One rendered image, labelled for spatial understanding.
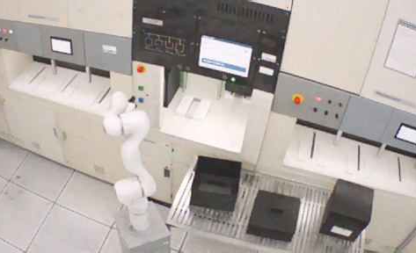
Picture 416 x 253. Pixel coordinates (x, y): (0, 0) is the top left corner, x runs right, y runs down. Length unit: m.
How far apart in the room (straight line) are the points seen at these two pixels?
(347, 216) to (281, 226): 0.41
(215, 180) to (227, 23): 1.02
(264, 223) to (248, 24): 1.13
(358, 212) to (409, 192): 0.67
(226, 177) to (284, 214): 0.50
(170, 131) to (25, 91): 1.36
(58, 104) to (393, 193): 2.65
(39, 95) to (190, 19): 1.58
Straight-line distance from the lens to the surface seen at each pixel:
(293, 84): 2.21
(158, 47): 2.33
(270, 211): 2.39
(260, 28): 2.08
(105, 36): 2.45
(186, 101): 2.92
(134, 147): 1.88
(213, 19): 2.12
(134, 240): 2.32
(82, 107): 3.01
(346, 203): 2.38
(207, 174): 2.62
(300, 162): 2.69
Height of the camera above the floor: 2.76
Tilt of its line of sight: 43 degrees down
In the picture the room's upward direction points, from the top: 7 degrees clockwise
